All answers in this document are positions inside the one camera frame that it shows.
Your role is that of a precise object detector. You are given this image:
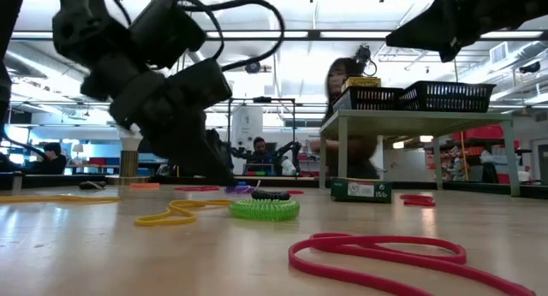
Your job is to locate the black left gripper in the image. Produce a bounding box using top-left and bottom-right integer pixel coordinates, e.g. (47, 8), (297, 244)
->
(109, 73), (237, 186)

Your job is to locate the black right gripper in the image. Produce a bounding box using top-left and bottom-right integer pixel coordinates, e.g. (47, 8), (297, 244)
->
(385, 0), (515, 62)

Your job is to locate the black plastic mesh basket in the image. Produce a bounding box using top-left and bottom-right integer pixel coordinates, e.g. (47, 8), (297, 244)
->
(331, 86), (408, 113)
(400, 81), (497, 113)

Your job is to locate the yellow green Crayola crayon box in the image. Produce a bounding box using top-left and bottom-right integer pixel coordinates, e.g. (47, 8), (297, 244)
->
(342, 76), (382, 91)

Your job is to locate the black spiral coil band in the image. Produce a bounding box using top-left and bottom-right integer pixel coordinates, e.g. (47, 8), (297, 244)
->
(250, 180), (292, 202)

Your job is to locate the yellow rubber band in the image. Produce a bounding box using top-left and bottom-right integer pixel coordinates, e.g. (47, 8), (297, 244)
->
(0, 194), (121, 205)
(134, 199), (232, 228)

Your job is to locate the white pillar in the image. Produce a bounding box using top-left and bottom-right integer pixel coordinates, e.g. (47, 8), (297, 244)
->
(230, 105), (265, 176)

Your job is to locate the lamp with white globe bulb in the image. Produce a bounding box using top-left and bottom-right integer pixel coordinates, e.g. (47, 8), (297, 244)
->
(104, 123), (152, 186)

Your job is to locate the purple spiral coil band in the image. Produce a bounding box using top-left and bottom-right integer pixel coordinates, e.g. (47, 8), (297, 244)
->
(224, 183), (254, 194)

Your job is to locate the person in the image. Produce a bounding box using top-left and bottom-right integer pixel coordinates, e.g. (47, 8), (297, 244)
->
(250, 136), (279, 176)
(29, 141), (69, 176)
(310, 56), (382, 181)

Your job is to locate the black ceiling-hung device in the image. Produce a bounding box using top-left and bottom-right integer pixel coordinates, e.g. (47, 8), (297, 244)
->
(350, 45), (378, 77)

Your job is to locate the white ceiling air vent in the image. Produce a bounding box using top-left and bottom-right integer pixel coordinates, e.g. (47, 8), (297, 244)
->
(490, 42), (509, 65)

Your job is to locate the pale green metal riser shelf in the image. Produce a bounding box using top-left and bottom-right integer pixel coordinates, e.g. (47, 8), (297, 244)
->
(319, 109), (521, 198)

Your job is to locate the green spiral coil band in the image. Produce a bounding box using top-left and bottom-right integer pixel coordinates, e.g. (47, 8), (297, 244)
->
(228, 198), (301, 222)

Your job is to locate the overhead bar with light strips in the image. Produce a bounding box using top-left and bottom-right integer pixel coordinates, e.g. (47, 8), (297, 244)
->
(10, 29), (548, 41)

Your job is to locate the red storage bins rack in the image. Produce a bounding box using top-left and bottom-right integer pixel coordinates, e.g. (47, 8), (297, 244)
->
(423, 124), (534, 184)

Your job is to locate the Crayola box with blue print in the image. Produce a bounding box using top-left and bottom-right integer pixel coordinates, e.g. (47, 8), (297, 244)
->
(330, 178), (393, 204)

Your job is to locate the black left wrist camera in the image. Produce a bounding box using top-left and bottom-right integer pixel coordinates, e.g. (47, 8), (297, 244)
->
(169, 58), (233, 111)

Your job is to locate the black background station frame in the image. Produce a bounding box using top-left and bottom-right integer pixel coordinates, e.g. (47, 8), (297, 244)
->
(226, 97), (297, 177)

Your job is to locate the yellow hanging cord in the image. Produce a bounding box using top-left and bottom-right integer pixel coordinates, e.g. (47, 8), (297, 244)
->
(452, 58), (470, 181)

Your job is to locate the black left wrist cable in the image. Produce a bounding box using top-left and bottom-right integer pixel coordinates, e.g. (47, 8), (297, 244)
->
(102, 0), (287, 73)

